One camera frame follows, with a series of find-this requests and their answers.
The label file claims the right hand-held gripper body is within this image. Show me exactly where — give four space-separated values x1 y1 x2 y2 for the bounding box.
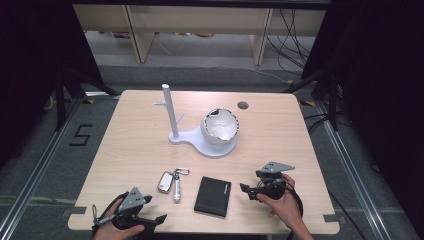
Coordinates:
253 161 296 201

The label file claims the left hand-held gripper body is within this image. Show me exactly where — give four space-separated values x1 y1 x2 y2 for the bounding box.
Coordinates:
112 186 158 233

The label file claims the silver key bunch with fob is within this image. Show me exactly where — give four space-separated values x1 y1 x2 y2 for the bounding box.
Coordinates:
156 167 191 204

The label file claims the black wallet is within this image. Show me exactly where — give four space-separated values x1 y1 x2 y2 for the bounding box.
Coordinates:
193 175 233 218

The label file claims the person's right hand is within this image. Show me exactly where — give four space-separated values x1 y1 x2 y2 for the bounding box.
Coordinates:
255 173 304 232

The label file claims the person's left hand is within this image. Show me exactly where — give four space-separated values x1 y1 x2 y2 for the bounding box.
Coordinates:
92 199 146 240

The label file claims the cracked white ball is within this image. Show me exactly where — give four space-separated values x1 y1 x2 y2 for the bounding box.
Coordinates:
200 107 240 146

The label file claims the black metal stand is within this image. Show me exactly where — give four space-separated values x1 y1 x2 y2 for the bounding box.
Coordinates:
283 65 342 132
54 65 118 132

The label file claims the black curtain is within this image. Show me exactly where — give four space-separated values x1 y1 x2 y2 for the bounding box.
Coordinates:
0 0 105 169
300 0 424 231

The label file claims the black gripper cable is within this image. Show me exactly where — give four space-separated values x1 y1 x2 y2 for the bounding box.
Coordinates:
281 182 305 240
91 191 130 231

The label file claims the white key stand with post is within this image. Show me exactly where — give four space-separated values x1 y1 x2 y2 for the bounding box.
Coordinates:
152 83 239 160

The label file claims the aluminium floor rail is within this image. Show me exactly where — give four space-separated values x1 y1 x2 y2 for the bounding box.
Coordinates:
314 101 392 240
0 97 84 240

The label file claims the white floor cable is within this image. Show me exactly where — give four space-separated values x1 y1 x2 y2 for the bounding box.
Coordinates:
229 64 292 85

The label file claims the bundle of black cables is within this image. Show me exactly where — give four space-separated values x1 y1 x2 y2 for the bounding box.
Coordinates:
265 7 317 74

